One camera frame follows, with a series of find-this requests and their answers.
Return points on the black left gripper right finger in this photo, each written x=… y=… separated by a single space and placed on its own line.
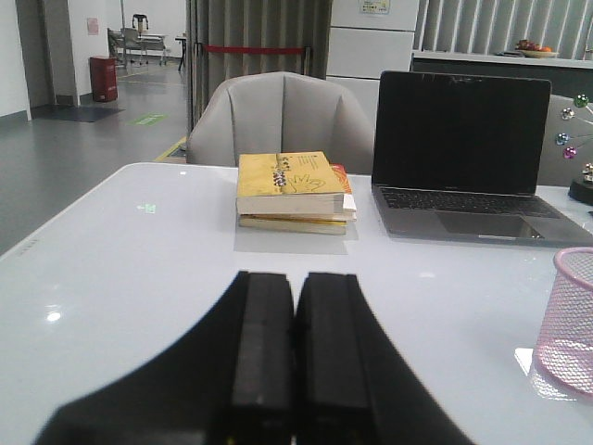
x=353 y=386

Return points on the grey open laptop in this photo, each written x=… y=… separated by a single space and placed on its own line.
x=456 y=157

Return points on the white cabinet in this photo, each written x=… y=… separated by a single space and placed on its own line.
x=367 y=38

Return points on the red trash bin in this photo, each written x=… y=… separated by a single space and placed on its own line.
x=103 y=79

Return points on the yellow book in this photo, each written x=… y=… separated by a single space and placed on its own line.
x=298 y=225
x=288 y=183

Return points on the pink mesh pen holder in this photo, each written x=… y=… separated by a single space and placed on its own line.
x=563 y=351

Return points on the yellow top book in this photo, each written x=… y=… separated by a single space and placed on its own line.
x=288 y=183

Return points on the red barrier belt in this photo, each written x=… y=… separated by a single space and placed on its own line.
x=251 y=50

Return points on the fruit bowl on counter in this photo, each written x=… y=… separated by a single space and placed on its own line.
x=534 y=50

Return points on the white orange middle book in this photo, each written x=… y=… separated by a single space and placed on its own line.
x=349 y=205

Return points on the grey left armchair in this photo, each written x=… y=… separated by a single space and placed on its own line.
x=282 y=112

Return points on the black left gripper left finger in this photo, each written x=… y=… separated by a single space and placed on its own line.
x=228 y=380

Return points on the yellow bottom book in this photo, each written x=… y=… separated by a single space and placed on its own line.
x=298 y=225

